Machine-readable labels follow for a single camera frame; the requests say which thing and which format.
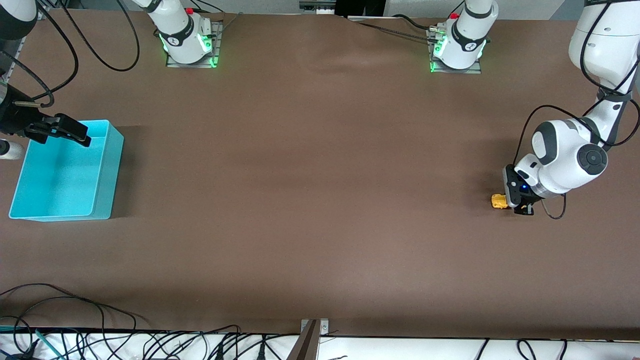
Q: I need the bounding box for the turquoise plastic bin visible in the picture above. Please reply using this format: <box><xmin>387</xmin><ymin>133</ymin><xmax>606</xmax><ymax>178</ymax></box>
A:
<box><xmin>8</xmin><ymin>119</ymin><xmax>125</xmax><ymax>222</ymax></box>

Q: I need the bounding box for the teal thin tool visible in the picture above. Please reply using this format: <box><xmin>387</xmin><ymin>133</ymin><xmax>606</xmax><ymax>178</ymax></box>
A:
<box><xmin>34</xmin><ymin>329</ymin><xmax>65</xmax><ymax>360</ymax></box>

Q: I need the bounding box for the black background object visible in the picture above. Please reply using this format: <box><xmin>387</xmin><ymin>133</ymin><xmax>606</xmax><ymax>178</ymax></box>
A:
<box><xmin>334</xmin><ymin>0</ymin><xmax>387</xmax><ymax>19</ymax></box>

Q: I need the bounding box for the dark brown slanted bar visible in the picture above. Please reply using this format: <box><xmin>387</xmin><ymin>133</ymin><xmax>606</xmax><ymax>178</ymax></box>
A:
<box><xmin>287</xmin><ymin>320</ymin><xmax>319</xmax><ymax>360</ymax></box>

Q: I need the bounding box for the black right arm cable loop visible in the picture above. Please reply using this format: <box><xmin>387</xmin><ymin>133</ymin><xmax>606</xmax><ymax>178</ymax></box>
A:
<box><xmin>57</xmin><ymin>0</ymin><xmax>141</xmax><ymax>72</ymax></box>

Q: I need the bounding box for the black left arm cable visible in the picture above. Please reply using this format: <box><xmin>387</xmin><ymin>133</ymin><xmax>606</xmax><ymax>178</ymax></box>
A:
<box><xmin>514</xmin><ymin>0</ymin><xmax>640</xmax><ymax>168</ymax></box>

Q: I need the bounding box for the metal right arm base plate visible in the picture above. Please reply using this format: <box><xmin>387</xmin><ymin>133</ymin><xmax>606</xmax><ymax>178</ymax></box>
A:
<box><xmin>166</xmin><ymin>20</ymin><xmax>224</xmax><ymax>69</ymax></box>

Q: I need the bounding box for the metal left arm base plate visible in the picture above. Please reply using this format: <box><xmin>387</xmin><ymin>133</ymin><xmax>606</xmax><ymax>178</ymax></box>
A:
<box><xmin>427</xmin><ymin>27</ymin><xmax>484</xmax><ymax>75</ymax></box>

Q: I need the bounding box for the thin black table cable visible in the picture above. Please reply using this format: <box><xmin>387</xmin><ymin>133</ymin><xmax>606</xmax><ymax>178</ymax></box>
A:
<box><xmin>0</xmin><ymin>296</ymin><xmax>107</xmax><ymax>347</ymax></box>
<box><xmin>0</xmin><ymin>283</ymin><xmax>138</xmax><ymax>322</ymax></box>

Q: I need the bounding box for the white cable ledge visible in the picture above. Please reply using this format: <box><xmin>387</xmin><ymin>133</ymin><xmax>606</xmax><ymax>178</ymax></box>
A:
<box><xmin>0</xmin><ymin>330</ymin><xmax>640</xmax><ymax>360</ymax></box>

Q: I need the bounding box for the thick black base cable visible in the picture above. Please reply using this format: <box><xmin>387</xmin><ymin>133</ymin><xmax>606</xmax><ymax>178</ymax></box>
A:
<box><xmin>356</xmin><ymin>21</ymin><xmax>435</xmax><ymax>42</ymax></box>

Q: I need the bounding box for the grey metal edge bracket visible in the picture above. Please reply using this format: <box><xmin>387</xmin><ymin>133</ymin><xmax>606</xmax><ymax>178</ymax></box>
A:
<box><xmin>300</xmin><ymin>318</ymin><xmax>330</xmax><ymax>337</ymax></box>

